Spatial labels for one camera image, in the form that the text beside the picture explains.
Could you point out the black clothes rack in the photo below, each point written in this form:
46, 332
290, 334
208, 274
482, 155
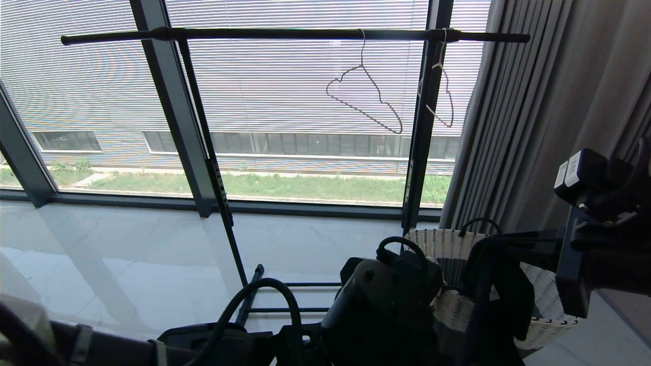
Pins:
254, 34

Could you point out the white laundry basket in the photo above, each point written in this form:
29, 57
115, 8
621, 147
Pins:
552, 305

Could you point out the window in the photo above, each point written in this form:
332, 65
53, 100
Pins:
285, 101

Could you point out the black garment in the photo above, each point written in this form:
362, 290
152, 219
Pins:
498, 305

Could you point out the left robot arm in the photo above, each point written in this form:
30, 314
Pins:
366, 315

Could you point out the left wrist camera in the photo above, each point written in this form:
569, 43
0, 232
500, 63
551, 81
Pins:
419, 277

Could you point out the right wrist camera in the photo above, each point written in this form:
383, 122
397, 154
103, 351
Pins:
582, 173

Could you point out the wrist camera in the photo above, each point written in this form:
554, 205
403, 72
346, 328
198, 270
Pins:
582, 173
419, 277

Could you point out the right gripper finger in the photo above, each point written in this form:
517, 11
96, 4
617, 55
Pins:
546, 249

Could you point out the grey curtain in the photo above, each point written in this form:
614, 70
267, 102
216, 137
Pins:
534, 101

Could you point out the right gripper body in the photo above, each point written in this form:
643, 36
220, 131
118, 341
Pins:
574, 264

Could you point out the pink clothes hanger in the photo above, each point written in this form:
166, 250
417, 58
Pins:
362, 51
441, 51

